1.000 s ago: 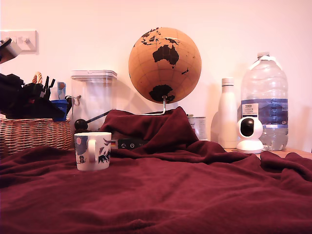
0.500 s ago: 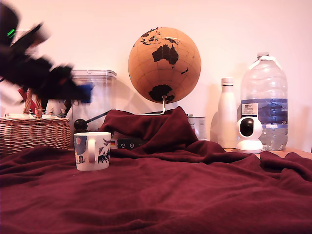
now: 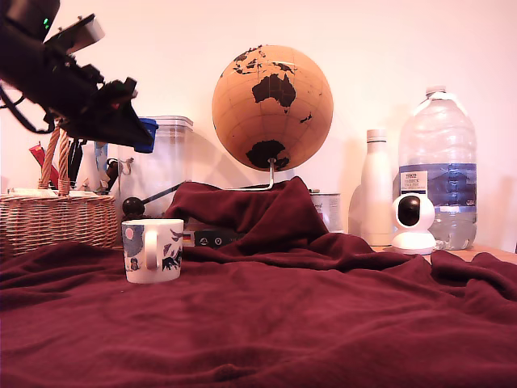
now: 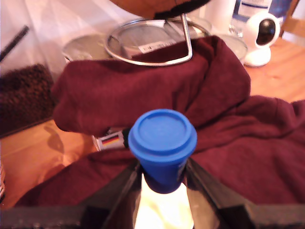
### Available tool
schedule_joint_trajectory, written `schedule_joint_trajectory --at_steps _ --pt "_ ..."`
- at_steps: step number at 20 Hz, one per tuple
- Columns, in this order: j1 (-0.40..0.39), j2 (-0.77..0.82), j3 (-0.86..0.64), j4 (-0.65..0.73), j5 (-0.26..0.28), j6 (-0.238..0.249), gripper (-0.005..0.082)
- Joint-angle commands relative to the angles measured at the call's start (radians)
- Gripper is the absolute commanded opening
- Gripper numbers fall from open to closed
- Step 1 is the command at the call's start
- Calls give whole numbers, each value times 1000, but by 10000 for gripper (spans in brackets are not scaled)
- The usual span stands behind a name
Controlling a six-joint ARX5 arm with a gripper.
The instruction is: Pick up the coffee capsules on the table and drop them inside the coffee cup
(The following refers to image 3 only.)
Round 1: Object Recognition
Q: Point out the blue coffee capsule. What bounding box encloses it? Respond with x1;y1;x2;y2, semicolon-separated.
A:
138;117;158;142

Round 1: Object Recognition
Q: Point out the blue and white packet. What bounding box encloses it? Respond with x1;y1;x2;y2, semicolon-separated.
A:
93;141;109;182

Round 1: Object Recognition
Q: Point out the clear plastic storage container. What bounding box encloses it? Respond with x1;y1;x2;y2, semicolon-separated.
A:
116;116;194;221

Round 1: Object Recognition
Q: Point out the black round knob tool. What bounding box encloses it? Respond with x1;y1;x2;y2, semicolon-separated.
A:
122;181;187;219

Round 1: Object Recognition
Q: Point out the red packet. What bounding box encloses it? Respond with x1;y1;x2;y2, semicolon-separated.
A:
28;143;58;188

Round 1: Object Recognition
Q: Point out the white paper sheet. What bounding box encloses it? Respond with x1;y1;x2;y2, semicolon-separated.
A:
7;188;98;199

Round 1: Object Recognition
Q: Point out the white mug with blue animals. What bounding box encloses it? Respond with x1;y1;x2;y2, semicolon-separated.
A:
120;218;185;285

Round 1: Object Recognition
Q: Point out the black box with white icons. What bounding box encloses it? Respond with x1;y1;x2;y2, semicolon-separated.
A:
194;230;246;250

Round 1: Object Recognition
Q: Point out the cork globe on metal stand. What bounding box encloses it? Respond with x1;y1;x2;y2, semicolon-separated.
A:
211;44;334;191

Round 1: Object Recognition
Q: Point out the metal tin can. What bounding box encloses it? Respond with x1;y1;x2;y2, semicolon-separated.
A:
309;192;343;234

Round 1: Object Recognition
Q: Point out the dark red fleece blanket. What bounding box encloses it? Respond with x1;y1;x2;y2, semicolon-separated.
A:
0;175;517;388

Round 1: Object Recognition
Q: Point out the white insulated bottle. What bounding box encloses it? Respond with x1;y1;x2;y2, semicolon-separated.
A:
359;128;395;247

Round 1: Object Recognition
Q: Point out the large clear water bottle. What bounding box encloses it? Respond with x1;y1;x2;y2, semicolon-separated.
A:
397;85;478;251

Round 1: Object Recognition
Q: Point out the dark handled tool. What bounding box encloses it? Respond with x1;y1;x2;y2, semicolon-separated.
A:
103;158;120;193

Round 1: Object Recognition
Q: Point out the black cable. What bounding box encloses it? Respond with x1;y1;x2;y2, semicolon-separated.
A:
0;86;57;136

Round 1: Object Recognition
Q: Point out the pale grey camera box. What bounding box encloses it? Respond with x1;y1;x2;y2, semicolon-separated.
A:
43;14;107;54

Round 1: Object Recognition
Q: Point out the wicker basket with handle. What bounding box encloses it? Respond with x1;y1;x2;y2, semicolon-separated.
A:
0;123;119;259

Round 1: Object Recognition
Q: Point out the small white round camera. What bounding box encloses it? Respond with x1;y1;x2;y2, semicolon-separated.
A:
390;194;437;255

